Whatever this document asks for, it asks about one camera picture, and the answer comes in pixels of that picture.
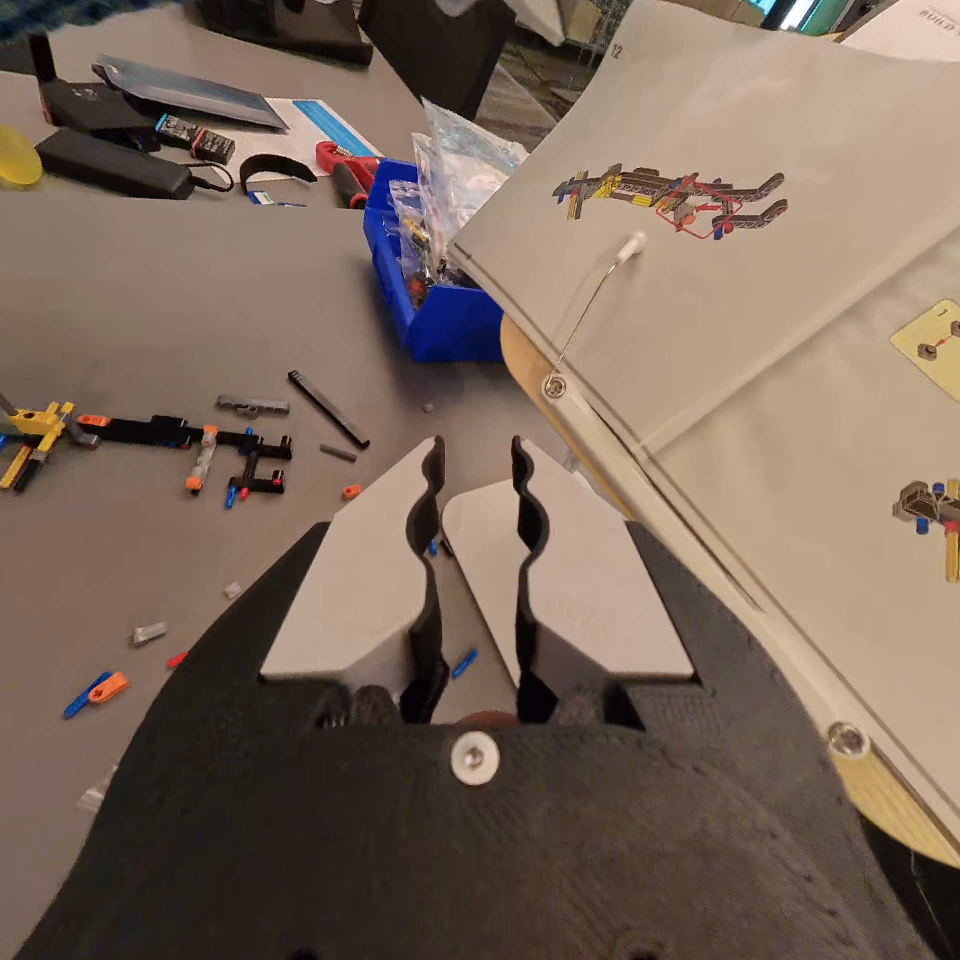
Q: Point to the black moulded holder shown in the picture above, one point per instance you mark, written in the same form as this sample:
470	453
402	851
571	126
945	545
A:
285	30

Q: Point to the paper sheet with blue header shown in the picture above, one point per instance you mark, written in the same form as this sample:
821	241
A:
330	127

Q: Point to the black device with antenna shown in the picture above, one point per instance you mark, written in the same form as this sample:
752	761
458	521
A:
90	109

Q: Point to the white printed task sheet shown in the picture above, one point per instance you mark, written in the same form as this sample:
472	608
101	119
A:
907	22

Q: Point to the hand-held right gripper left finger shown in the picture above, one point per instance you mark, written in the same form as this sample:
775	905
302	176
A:
352	600

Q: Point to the black office chair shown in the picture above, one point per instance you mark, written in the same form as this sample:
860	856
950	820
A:
442	52

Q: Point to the black power brick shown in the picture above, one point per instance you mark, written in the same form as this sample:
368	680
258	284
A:
112	165

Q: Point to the lego instruction booklet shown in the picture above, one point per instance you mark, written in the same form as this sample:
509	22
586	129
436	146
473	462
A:
712	337

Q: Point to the silver antistatic bag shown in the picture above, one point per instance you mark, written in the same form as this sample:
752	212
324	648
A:
187	94

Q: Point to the bunch of clear parts bags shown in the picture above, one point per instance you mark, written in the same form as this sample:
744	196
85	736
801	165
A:
457	172

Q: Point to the yellow translucent disc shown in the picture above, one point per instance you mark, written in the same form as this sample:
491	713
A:
16	154

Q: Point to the short dark grey lego axle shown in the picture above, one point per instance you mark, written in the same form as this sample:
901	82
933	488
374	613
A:
338	453

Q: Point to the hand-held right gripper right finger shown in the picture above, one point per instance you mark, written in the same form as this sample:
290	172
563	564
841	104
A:
600	600

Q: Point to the blue plastic parts bin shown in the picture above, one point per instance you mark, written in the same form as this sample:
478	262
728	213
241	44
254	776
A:
442	330

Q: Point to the long black lego beam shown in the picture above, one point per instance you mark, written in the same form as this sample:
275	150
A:
330	411

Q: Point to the white base plate with dome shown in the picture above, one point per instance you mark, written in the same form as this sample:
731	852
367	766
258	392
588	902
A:
480	570

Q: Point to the scattered small loose lego pieces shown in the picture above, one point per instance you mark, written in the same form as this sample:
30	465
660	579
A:
109	688

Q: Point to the black yellow lego assembly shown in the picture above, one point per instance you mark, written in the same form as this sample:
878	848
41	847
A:
150	431

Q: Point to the grey lego beam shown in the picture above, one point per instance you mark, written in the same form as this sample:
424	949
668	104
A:
251	406

